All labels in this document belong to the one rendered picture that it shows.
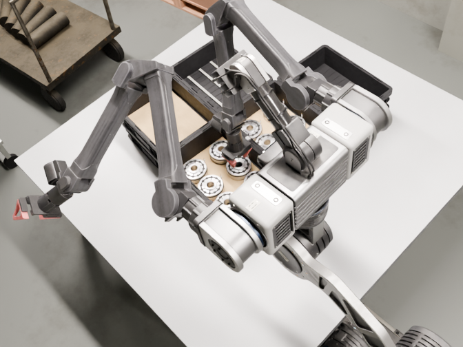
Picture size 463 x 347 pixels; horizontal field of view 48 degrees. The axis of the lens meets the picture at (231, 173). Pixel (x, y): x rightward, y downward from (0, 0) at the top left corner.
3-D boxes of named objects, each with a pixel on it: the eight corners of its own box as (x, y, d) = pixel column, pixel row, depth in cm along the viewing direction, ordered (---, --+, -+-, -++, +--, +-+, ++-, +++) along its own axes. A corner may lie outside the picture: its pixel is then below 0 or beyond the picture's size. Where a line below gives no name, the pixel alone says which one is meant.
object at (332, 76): (391, 108, 224) (394, 89, 214) (341, 146, 215) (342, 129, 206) (324, 62, 244) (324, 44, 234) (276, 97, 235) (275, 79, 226)
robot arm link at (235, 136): (232, 136, 188) (243, 127, 190) (219, 127, 191) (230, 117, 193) (234, 148, 193) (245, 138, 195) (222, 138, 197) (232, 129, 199)
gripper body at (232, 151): (221, 153, 201) (218, 141, 195) (239, 137, 204) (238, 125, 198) (233, 162, 198) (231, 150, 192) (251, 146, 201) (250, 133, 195)
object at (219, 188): (228, 186, 206) (228, 185, 205) (209, 201, 203) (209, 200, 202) (212, 171, 211) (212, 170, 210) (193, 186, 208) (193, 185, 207)
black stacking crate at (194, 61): (275, 97, 235) (274, 79, 226) (224, 133, 227) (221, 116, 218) (221, 55, 255) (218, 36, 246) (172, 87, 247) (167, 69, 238)
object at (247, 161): (256, 164, 210) (255, 163, 210) (239, 180, 207) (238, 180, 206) (238, 151, 215) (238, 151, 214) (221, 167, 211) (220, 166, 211)
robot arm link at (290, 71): (211, -12, 153) (235, -22, 158) (200, 20, 165) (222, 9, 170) (310, 100, 146) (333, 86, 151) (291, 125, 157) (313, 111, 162)
